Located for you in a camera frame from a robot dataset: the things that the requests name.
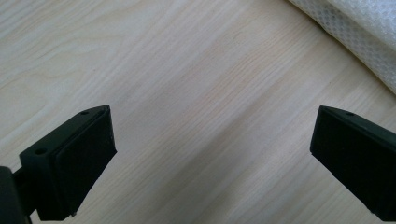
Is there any white cloth with drawn arrow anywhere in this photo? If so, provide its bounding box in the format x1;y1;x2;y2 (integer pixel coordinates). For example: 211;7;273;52
288;0;396;94

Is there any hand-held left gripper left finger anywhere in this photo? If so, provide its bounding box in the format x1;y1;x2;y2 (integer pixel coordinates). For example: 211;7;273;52
13;105;118;221

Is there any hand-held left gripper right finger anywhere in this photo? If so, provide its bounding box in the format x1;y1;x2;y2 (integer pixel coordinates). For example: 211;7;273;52
310;105;396;222

